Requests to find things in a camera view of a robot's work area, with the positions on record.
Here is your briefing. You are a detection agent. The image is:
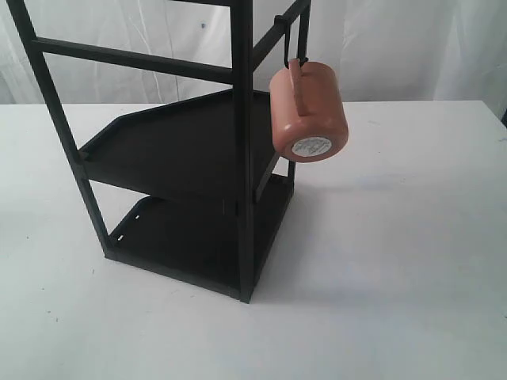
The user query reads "pink ceramic mug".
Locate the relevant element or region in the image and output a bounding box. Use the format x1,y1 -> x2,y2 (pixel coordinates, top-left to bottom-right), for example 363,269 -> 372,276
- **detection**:
269,59 -> 349,163

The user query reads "black metal hook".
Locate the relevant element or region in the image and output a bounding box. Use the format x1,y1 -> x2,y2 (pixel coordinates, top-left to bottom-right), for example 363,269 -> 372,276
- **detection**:
274,13 -> 309,67

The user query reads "black metal shelf rack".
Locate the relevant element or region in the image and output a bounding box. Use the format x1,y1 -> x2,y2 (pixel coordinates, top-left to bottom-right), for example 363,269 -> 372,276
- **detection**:
8,0 -> 311,303

